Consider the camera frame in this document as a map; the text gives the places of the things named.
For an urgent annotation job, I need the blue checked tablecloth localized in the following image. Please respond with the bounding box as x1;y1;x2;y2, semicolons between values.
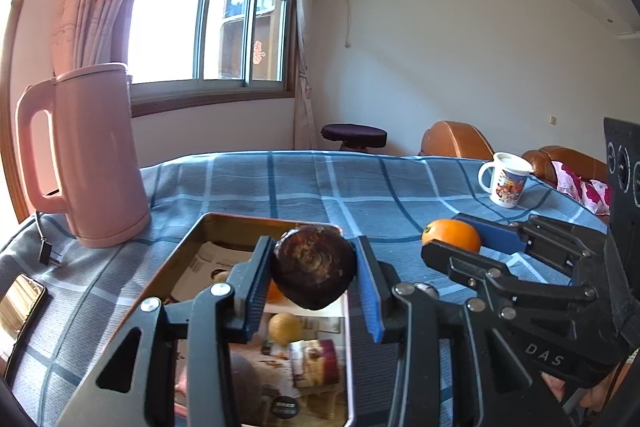
0;150;613;427

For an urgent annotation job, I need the small yellow round fruit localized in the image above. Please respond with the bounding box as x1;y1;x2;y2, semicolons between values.
268;313;304;345

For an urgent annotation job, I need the pink floral cloth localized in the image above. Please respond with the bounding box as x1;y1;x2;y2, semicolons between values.
551;159;612;215

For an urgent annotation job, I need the dark brown round fruit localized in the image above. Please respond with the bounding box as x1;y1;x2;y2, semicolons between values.
271;227;357;309

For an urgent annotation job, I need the black kettle power plug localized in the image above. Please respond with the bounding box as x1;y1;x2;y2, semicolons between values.
36;209;63;268

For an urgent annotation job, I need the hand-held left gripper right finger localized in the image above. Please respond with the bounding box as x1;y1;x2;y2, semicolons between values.
352;234;576;427

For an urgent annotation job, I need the brown leather sofa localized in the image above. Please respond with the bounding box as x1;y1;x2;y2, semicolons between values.
419;121;611;208

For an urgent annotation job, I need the sliding window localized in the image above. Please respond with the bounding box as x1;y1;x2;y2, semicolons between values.
125;0;297;108

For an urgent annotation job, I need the white printed mug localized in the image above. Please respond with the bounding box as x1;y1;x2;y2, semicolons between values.
478;152;534;209

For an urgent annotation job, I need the black labelled packet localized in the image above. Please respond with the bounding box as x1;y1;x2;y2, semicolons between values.
262;387;301;423

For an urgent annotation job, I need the pink electric kettle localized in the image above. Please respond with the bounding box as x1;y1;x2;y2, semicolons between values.
15;63;152;249

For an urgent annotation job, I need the pale narrow curtain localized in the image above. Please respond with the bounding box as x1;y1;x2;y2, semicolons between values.
292;0;331;151

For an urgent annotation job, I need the printed paper leaflet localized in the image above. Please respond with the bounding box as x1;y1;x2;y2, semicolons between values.
172;241;261;303

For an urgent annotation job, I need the dark round stool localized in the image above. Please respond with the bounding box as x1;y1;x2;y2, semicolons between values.
320;123;388;152

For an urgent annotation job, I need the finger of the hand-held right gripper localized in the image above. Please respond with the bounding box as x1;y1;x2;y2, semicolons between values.
420;239;621;383
452;214;608;278

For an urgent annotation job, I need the person's right hand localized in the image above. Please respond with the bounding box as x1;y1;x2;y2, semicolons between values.
580;364;626;413

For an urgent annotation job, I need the smartphone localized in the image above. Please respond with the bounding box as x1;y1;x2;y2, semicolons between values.
0;273;47;360

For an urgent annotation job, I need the pink tin box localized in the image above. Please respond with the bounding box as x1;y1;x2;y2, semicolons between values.
112;213;357;427

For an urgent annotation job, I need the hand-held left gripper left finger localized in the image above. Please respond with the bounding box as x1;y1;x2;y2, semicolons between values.
55;234;276;427

